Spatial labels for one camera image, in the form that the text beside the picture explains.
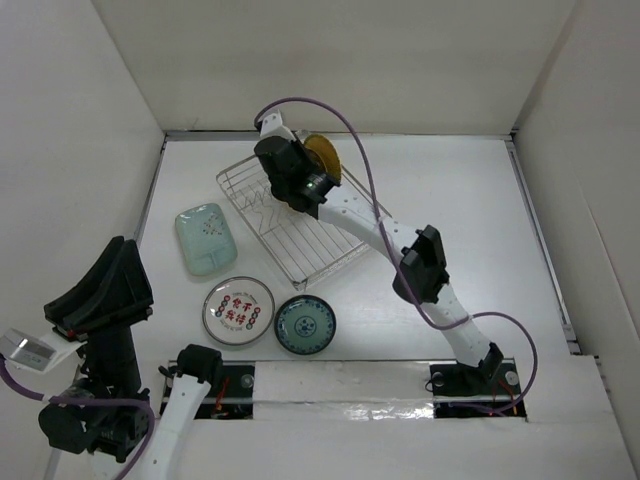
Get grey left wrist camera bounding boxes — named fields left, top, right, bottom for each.
left=1, top=328, right=84, bottom=374

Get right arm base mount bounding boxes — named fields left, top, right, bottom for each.
left=425, top=359, right=521, bottom=419

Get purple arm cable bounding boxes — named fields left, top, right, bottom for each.
left=0, top=357, right=156, bottom=480
left=253, top=96, right=539, bottom=417

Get blue green patterned bowl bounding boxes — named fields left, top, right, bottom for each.
left=273, top=295, right=337, bottom=356

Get white plate red characters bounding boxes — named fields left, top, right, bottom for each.
left=202, top=276, right=275, bottom=346

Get pale green rectangular dish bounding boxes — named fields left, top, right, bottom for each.
left=174, top=203, right=238, bottom=276

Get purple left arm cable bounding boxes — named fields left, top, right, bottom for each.
left=0, top=357, right=156, bottom=480

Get wire dish rack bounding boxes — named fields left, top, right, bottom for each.
left=216, top=135, right=369, bottom=292

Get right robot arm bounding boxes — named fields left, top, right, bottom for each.
left=254, top=134, right=503, bottom=393

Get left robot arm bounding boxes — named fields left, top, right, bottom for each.
left=38, top=236, right=223, bottom=478

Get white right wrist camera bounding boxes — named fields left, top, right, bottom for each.
left=259, top=111, right=297, bottom=146

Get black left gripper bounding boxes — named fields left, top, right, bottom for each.
left=48, top=229, right=154, bottom=396

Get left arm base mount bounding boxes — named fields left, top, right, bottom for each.
left=159, top=357, right=257, bottom=421

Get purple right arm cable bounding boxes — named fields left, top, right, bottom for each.
left=253, top=96, right=539, bottom=417

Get yellow woven pattern plate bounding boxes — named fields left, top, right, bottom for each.
left=303, top=134, right=342, bottom=184

